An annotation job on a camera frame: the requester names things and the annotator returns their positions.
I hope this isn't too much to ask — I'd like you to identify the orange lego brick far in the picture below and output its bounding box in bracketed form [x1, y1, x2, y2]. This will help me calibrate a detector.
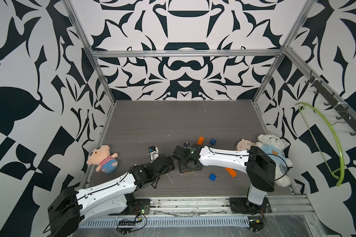
[197, 136, 205, 145]

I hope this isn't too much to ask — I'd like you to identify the blue lego brick near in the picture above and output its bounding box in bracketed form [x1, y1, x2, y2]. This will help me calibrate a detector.
[208, 173, 217, 182]

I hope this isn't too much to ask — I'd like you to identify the pink pig plush toy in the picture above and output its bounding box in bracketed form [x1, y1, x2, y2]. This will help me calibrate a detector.
[86, 145, 118, 173]

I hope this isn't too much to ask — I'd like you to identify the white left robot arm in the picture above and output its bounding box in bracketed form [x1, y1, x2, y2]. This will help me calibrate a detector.
[44, 154, 175, 237]

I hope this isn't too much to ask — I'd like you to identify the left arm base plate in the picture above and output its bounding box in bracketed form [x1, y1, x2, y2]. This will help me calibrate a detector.
[119, 198, 151, 215]

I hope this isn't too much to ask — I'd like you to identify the white teddy bear plush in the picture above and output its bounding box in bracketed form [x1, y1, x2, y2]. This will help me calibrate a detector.
[255, 134, 293, 187]

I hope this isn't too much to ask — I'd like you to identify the orange lego brick right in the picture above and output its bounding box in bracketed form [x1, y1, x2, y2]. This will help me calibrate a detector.
[226, 168, 237, 178]

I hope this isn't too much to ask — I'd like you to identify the black wall hook rack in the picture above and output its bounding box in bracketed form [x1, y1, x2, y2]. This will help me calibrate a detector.
[306, 70, 356, 136]

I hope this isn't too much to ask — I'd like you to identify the aluminium cage frame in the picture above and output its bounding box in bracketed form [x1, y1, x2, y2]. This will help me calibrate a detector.
[60, 0, 356, 237]

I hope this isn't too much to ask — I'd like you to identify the white cable duct strip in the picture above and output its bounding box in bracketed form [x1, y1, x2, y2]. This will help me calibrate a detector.
[81, 216, 249, 228]

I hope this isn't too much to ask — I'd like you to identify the green plastic hoop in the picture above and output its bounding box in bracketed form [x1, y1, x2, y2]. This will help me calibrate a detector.
[296, 102, 345, 187]

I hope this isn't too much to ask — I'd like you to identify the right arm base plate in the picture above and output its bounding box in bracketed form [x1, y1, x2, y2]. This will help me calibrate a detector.
[228, 197, 272, 215]

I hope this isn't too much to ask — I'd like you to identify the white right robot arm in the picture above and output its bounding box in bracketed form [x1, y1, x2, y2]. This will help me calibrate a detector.
[172, 145, 276, 206]

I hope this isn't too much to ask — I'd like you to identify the orange lego brick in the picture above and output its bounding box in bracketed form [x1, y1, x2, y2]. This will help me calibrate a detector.
[197, 136, 205, 145]
[226, 168, 237, 178]

